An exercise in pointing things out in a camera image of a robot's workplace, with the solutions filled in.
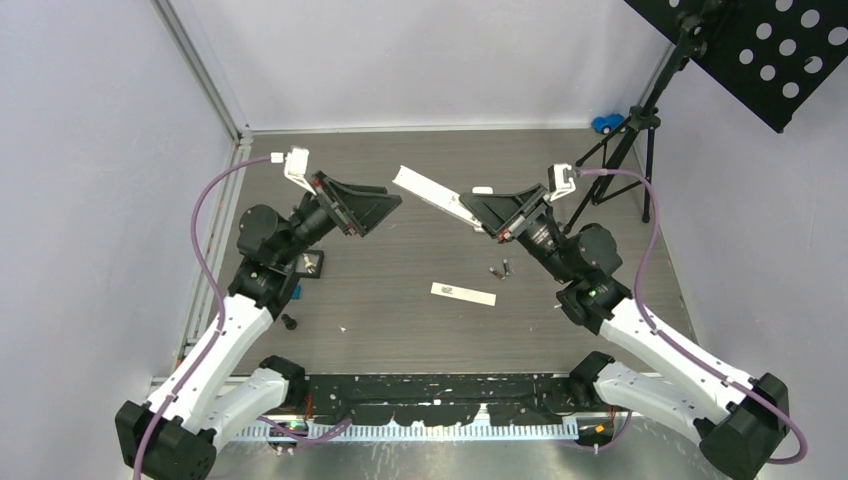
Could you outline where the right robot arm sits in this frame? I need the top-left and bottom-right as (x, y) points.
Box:
(458, 185), (789, 479)

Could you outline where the small black knob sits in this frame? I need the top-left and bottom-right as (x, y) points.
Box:
(280, 314), (298, 330)

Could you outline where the white rectangular box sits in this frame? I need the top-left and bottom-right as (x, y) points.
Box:
(392, 165), (484, 233)

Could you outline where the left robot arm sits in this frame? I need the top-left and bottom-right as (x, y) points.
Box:
(115, 171), (402, 479)

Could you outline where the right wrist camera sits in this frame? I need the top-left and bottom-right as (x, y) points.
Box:
(547, 163), (579, 203)

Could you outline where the long white battery cover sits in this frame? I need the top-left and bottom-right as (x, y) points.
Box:
(430, 282), (497, 307)

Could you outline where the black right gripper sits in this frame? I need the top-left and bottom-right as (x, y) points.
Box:
(457, 183), (575, 285)

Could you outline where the blue toy car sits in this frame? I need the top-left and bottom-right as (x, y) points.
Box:
(590, 113), (626, 135)

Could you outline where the black tripod stand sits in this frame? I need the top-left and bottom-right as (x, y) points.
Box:
(563, 13), (705, 234)

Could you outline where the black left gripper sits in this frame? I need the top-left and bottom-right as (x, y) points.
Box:
(276, 171), (400, 267)

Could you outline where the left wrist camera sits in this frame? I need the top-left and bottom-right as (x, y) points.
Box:
(270, 146), (315, 195)

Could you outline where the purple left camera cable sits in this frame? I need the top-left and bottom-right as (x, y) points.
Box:
(132, 154), (356, 480)

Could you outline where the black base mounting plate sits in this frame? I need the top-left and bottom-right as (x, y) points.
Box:
(241, 372), (637, 429)

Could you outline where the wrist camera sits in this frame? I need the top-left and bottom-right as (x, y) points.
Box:
(547, 163), (579, 203)
(270, 146), (315, 195)

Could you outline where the black perforated music stand tray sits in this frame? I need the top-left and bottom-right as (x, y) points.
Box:
(628, 0), (847, 133)

